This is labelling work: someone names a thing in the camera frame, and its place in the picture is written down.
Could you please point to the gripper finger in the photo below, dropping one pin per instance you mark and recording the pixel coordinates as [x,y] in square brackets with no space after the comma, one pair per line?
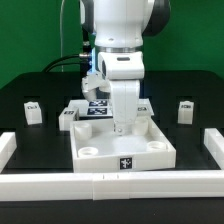
[120,128]

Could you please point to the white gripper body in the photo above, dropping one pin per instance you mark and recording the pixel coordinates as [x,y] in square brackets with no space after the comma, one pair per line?
[124,99]

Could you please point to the white square tabletop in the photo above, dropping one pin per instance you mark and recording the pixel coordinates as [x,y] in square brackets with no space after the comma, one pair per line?
[97,148]

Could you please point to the white sheet with markers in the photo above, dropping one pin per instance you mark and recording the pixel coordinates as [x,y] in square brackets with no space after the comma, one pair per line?
[101,107]

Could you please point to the white U-shaped fence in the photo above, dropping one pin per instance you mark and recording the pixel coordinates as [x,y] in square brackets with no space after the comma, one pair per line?
[73,186]

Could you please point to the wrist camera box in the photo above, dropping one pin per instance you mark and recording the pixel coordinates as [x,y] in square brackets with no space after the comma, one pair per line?
[92,82]

